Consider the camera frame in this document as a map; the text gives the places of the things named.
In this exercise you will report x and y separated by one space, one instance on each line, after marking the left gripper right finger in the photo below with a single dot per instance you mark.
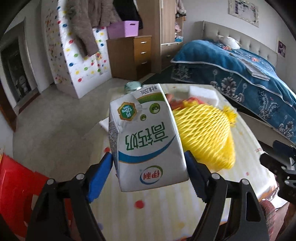
232 210

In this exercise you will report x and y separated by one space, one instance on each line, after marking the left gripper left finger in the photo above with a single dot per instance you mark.
49 221

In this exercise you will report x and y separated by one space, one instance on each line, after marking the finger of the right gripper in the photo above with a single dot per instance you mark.
272 164
284 149

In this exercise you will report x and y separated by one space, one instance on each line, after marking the yellow foam fruit net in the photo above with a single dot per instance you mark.
205 131

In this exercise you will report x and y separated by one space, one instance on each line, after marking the white foam block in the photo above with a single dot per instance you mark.
205 95

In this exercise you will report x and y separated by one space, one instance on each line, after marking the white cardboard strip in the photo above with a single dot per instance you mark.
104 123

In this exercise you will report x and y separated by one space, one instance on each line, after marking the white milk carton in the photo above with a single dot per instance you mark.
144 141

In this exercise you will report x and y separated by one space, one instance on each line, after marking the red plaid trousers knee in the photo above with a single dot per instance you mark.
275 218

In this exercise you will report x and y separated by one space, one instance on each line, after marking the red plastic stool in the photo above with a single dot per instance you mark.
33 206

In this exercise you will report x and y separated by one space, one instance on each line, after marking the blue floral bed blanket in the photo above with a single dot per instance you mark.
209 62

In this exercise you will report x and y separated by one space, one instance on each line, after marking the striped yellow tablecloth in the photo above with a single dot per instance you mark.
173 212

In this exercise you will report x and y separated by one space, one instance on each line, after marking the folded grey striped cloth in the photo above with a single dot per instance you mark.
253 70

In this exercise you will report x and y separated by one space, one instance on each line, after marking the white pillow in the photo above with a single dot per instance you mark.
229 42

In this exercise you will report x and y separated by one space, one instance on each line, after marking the polka dot white cabinet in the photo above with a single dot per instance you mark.
73 72

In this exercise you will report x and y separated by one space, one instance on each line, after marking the brown wooden nightstand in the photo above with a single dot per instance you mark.
130 57

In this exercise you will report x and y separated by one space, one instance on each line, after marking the wooden wardrobe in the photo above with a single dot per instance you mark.
163 21

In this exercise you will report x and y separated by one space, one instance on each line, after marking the purple storage basket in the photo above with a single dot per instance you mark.
123 29

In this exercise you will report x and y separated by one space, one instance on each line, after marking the brown fleece jacket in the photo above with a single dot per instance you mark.
85 15

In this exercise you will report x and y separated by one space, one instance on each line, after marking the black jacket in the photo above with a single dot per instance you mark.
127 11

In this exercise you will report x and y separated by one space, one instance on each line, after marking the small wall photo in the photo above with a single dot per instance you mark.
281 49

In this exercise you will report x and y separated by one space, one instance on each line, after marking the beige upholstered bed frame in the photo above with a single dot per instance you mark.
212 31

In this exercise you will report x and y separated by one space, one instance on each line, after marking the wall picture poster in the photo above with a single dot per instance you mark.
244 10

